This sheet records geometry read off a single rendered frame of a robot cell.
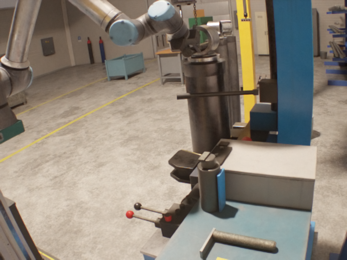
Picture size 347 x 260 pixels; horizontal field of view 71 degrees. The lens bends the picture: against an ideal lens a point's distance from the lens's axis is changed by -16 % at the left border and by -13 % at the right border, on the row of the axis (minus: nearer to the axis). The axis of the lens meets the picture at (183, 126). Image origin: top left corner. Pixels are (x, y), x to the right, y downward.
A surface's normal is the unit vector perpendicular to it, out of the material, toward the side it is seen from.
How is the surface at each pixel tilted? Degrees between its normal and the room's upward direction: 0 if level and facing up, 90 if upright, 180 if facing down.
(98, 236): 0
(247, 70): 90
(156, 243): 0
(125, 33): 93
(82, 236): 0
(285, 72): 90
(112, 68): 90
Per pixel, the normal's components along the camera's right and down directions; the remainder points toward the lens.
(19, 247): 0.90, 0.06
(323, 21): -0.44, 0.37
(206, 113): -0.15, 0.38
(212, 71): 0.30, 0.32
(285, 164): -0.11, -0.92
